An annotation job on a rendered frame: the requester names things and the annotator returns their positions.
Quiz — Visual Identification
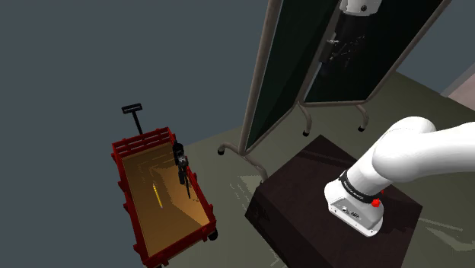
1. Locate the red wagon with black handle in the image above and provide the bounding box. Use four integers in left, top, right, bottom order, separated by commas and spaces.
110, 103, 219, 268

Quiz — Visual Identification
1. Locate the yellow pencil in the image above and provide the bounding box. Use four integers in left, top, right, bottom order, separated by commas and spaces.
151, 182, 164, 210

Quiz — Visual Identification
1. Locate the black upright gadget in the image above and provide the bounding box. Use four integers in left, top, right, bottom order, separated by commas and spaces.
171, 140, 189, 186

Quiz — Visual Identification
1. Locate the dark green folding screen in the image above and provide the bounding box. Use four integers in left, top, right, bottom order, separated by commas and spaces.
217, 0, 452, 183

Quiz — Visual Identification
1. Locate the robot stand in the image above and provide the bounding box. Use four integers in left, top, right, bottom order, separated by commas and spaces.
244, 134, 424, 268

